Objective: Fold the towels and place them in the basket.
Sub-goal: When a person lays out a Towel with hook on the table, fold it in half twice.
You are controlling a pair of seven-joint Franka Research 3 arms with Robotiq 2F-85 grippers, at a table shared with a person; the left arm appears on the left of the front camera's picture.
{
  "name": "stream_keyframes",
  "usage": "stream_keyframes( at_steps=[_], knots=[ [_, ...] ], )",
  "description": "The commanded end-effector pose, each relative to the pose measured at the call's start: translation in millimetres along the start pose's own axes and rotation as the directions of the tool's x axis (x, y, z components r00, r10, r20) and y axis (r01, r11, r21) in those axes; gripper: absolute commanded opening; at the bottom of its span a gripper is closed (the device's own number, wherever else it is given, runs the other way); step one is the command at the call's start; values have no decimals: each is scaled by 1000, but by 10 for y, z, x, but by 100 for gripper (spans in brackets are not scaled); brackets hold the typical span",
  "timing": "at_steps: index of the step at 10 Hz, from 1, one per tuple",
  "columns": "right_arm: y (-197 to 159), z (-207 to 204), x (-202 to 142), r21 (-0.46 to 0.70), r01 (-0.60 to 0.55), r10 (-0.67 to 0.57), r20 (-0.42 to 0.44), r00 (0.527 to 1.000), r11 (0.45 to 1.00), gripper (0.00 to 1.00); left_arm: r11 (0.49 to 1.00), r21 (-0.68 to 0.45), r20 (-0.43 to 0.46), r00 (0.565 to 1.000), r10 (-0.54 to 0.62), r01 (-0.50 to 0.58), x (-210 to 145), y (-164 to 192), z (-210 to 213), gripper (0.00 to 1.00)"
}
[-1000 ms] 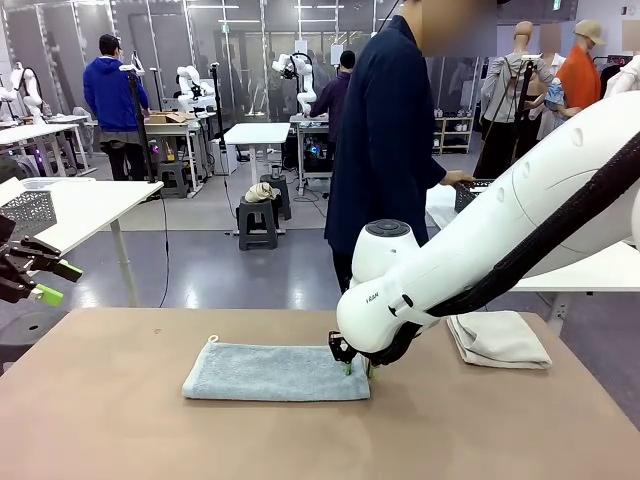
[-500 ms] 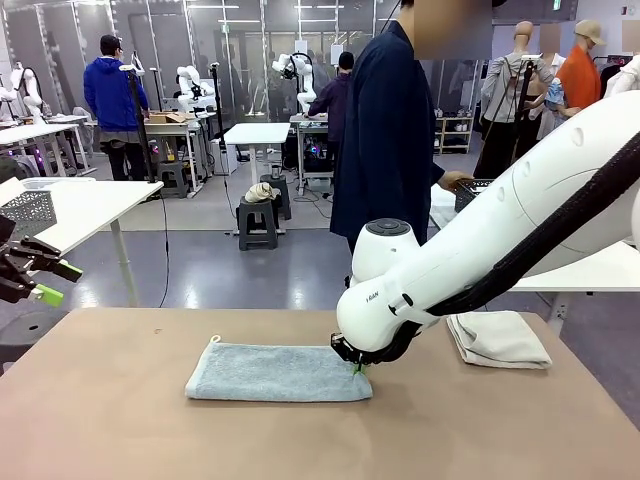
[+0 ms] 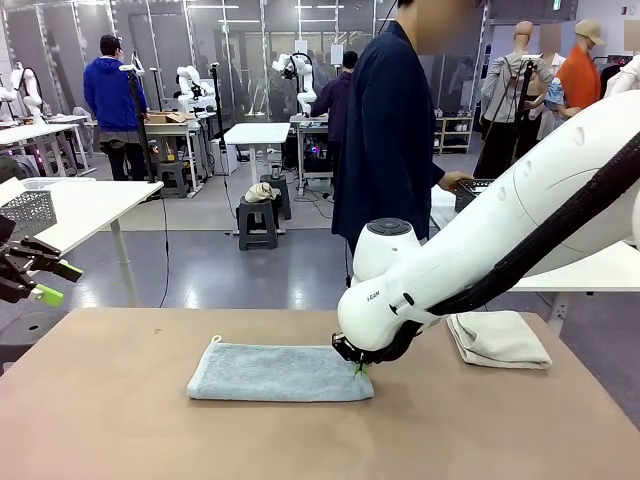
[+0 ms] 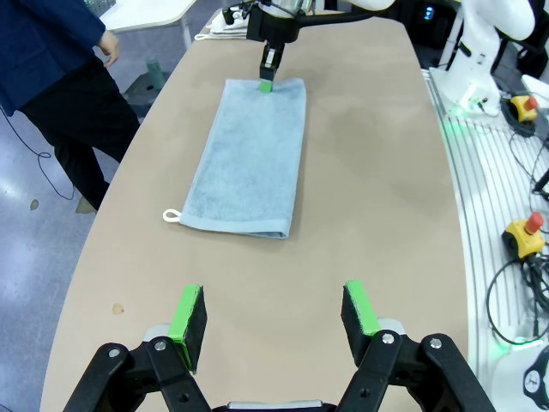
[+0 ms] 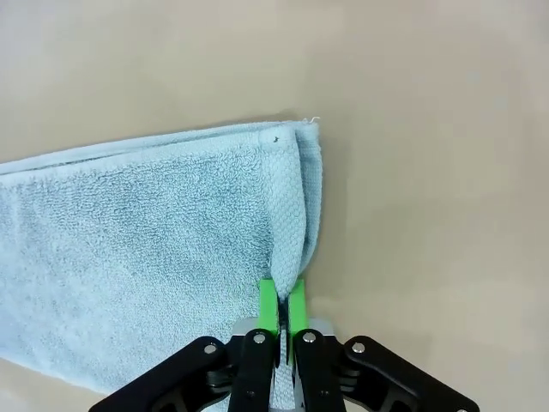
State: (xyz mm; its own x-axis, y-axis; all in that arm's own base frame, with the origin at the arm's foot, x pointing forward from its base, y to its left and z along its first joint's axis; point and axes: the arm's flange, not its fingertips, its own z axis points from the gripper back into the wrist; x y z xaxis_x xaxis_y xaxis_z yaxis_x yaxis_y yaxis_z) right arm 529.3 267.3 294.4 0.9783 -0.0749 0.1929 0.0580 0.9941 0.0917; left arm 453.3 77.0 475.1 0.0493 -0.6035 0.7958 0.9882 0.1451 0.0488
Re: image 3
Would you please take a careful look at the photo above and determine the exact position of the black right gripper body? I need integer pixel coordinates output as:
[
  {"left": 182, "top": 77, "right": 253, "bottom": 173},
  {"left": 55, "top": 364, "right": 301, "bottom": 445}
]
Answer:
[{"left": 344, "top": 319, "right": 427, "bottom": 366}]

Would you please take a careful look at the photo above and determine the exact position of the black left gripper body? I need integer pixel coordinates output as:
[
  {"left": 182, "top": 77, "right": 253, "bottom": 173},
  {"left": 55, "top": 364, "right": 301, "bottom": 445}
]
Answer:
[{"left": 0, "top": 215, "right": 24, "bottom": 304}]

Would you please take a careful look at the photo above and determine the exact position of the blue-gray towel with loop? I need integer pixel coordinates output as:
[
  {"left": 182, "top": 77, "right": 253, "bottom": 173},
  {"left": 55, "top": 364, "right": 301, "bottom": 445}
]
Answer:
[{"left": 186, "top": 335, "right": 376, "bottom": 403}]

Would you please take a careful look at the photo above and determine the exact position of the white towel with loop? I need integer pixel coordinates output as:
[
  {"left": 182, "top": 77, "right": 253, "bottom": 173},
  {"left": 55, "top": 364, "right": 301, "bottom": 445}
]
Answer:
[{"left": 446, "top": 310, "right": 553, "bottom": 371}]

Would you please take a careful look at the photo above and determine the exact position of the gray plastic basket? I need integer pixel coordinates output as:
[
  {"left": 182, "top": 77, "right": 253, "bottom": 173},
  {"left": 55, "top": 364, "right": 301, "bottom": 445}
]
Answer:
[
  {"left": 0, "top": 189, "right": 56, "bottom": 239},
  {"left": 453, "top": 177, "right": 497, "bottom": 215}
]

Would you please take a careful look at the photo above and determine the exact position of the person's right hand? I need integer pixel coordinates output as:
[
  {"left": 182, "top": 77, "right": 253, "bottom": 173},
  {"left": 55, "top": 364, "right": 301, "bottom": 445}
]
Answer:
[{"left": 441, "top": 170, "right": 476, "bottom": 194}]

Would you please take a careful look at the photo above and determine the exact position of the black plastic stool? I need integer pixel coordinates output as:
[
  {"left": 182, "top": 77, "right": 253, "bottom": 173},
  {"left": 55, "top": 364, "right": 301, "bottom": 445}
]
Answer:
[{"left": 0, "top": 309, "right": 70, "bottom": 375}]

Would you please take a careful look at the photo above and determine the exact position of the gray plastic stool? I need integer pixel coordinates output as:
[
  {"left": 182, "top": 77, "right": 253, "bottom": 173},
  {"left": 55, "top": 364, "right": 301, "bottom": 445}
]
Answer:
[
  {"left": 259, "top": 174, "right": 293, "bottom": 221},
  {"left": 156, "top": 160, "right": 191, "bottom": 200},
  {"left": 236, "top": 195, "right": 281, "bottom": 252}
]

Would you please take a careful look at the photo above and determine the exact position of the person in blue hoodie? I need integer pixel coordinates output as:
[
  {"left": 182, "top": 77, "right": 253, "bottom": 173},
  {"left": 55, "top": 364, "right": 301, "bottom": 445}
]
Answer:
[{"left": 82, "top": 33, "right": 150, "bottom": 182}]

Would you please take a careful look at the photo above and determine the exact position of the beige cloth bundle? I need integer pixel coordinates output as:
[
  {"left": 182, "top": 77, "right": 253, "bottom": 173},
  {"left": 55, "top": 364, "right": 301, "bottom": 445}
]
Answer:
[{"left": 243, "top": 182, "right": 283, "bottom": 204}]

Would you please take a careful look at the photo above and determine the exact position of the gray desk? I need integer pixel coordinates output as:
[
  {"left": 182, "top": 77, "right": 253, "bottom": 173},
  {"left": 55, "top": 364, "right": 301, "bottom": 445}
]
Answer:
[{"left": 142, "top": 112, "right": 217, "bottom": 195}]

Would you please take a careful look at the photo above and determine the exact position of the gray robot workbench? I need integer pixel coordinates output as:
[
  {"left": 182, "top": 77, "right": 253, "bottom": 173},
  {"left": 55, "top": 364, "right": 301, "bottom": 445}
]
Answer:
[{"left": 288, "top": 113, "right": 335, "bottom": 197}]

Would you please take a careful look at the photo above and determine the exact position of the person in navy jacket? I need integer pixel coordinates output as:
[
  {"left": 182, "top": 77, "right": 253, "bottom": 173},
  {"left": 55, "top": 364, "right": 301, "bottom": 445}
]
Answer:
[{"left": 330, "top": 0, "right": 489, "bottom": 296}]

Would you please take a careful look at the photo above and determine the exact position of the wooden shoe shelf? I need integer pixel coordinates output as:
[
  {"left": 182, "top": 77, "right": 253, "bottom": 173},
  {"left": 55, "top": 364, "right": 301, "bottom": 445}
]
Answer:
[{"left": 432, "top": 115, "right": 474, "bottom": 155}]

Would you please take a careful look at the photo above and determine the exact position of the person in purple hoodie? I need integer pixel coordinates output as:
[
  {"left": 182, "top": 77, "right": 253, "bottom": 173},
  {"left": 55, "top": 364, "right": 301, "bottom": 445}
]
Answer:
[{"left": 309, "top": 50, "right": 359, "bottom": 151}]

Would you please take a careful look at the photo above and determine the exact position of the black tripod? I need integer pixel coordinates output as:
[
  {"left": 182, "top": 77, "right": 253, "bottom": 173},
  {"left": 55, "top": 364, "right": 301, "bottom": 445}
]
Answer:
[{"left": 484, "top": 53, "right": 540, "bottom": 182}]

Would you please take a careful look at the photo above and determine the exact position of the mannequin with gray shirt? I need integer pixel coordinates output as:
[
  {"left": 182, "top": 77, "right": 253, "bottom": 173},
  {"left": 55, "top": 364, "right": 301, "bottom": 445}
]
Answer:
[{"left": 473, "top": 20, "right": 557, "bottom": 179}]

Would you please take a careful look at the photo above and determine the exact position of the person in floral clothing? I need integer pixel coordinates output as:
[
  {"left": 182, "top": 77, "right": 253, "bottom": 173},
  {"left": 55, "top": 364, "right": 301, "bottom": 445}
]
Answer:
[{"left": 537, "top": 23, "right": 571, "bottom": 142}]

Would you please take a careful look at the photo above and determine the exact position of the black floor cable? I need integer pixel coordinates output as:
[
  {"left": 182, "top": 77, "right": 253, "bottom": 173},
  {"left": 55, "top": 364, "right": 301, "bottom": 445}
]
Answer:
[{"left": 157, "top": 192, "right": 172, "bottom": 309}]

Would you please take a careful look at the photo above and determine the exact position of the black camera stand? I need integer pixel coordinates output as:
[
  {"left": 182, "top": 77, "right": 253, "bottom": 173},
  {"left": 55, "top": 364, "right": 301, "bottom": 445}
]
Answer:
[
  {"left": 124, "top": 62, "right": 157, "bottom": 185},
  {"left": 209, "top": 61, "right": 228, "bottom": 176}
]

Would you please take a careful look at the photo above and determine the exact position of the black cable sleeve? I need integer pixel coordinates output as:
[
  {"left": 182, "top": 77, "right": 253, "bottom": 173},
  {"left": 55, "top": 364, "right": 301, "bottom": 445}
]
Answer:
[{"left": 429, "top": 127, "right": 640, "bottom": 317}]

